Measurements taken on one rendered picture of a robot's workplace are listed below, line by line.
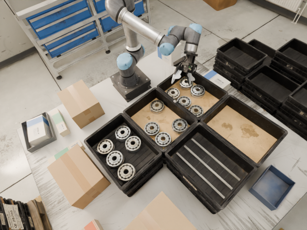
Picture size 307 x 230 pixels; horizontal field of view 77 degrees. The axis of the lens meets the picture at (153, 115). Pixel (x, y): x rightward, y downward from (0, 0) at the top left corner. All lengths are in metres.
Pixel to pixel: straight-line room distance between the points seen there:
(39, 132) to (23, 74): 2.08
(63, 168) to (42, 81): 2.14
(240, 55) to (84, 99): 1.66
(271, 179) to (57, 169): 1.29
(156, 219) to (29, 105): 2.45
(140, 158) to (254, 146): 0.69
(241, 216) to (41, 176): 1.29
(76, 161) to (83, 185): 0.16
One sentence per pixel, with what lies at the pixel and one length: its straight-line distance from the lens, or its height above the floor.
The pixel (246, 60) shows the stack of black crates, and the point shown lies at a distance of 2.32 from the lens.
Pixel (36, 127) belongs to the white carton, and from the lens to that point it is 1.68.
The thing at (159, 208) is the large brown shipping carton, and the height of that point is 0.90.
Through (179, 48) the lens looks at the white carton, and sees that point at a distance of 1.80.
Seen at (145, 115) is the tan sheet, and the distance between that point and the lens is 1.36.
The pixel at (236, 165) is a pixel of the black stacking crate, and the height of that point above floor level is 0.83.
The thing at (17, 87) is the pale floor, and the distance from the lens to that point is 3.46.
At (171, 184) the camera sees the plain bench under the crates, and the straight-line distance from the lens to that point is 1.30.
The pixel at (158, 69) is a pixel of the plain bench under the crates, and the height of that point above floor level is 0.70.
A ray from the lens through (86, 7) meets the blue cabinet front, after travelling 2.91.
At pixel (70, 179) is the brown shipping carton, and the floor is 0.86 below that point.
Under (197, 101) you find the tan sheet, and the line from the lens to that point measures 1.42.
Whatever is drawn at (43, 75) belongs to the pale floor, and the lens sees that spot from 3.39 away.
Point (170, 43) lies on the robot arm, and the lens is 1.14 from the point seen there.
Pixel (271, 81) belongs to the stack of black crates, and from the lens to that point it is 2.35.
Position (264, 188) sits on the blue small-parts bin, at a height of 0.70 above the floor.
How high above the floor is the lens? 1.97
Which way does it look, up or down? 57 degrees down
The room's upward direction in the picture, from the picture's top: 9 degrees counter-clockwise
